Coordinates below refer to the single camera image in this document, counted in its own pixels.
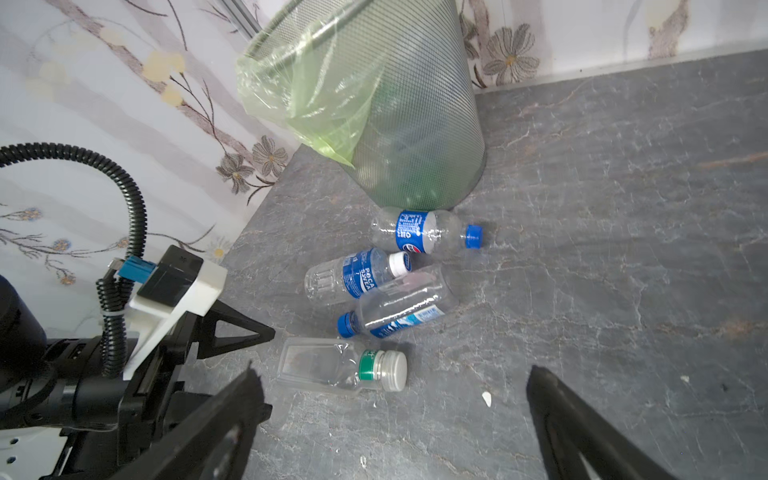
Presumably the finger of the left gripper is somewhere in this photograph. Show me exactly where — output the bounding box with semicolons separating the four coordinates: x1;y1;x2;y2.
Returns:
194;300;276;359

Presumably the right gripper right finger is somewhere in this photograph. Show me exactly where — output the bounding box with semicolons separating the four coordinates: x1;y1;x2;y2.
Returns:
526;365;673;479

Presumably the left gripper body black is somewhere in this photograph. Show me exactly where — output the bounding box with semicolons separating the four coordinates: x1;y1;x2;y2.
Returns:
35;320;194;479

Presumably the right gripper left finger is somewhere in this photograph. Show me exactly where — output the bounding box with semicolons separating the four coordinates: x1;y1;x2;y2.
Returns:
112;367;271;480

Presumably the clear bottle green ring grey cap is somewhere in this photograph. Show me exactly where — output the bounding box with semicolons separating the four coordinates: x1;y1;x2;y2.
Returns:
276;338;408;395

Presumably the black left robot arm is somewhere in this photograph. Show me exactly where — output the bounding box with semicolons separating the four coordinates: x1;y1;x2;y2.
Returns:
1;143;275;479

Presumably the mesh waste bin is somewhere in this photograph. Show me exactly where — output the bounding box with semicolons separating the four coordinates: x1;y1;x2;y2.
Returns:
242;0;487;211

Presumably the green plastic bin liner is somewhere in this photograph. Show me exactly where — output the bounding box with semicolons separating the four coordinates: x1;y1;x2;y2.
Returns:
236;1;388;167

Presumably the clear bottle blue label white cap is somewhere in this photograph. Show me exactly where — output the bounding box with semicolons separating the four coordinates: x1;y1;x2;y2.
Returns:
304;247;413;306

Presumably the clear bottle blue cap long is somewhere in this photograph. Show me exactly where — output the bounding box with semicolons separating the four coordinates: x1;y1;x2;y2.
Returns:
336;264;459;339

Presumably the clear bottle blue cap pepsi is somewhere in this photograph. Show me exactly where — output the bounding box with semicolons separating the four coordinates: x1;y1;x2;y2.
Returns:
370;207;484;256

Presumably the left corner aluminium profile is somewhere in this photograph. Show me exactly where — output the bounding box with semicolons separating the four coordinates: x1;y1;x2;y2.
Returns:
217;0;262;40

